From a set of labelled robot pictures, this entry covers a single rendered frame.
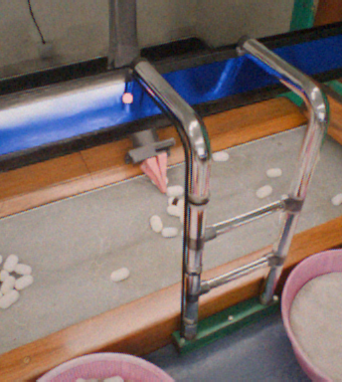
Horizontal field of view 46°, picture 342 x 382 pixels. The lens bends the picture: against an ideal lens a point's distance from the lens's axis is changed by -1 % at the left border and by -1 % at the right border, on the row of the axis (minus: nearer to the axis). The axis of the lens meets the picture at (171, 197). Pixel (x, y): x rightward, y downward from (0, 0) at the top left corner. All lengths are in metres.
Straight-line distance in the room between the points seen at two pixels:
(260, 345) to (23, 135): 0.51
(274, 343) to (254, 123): 0.54
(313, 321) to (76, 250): 0.43
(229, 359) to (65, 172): 0.50
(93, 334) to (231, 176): 0.46
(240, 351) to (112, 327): 0.22
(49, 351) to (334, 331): 0.44
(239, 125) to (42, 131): 0.64
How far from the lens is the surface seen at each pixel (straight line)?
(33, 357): 0.65
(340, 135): 0.98
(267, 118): 1.07
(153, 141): 0.83
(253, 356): 0.73
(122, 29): 0.91
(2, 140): 0.48
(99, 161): 0.91
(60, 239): 0.80
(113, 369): 0.65
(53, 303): 0.72
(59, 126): 0.48
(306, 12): 1.09
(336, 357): 0.71
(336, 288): 0.77
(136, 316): 0.65
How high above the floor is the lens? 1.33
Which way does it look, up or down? 44 degrees down
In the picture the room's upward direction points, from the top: straight up
